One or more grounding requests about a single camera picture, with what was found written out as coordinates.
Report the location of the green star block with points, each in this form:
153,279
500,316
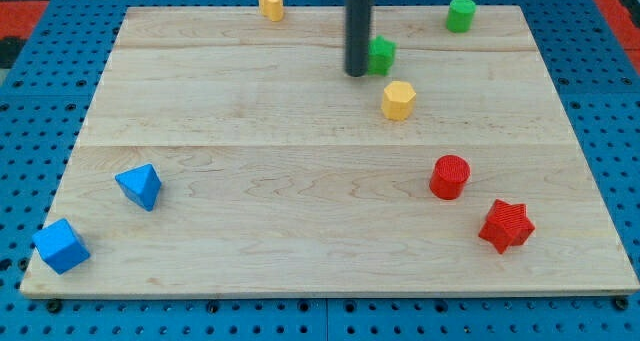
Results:
381,56

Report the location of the yellow hexagon block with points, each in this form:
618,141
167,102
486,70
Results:
398,100

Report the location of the blue cube block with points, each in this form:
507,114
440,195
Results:
60,246

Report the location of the green cylinder block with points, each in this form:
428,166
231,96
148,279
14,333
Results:
460,15

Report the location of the wooden board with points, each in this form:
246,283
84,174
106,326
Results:
281,178

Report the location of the blue triangle block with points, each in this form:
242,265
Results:
141,185

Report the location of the yellow heart block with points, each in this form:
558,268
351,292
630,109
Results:
272,9

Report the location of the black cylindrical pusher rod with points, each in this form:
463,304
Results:
357,24

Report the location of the red cylinder block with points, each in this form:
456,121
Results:
449,177

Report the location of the red star block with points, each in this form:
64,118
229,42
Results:
506,225

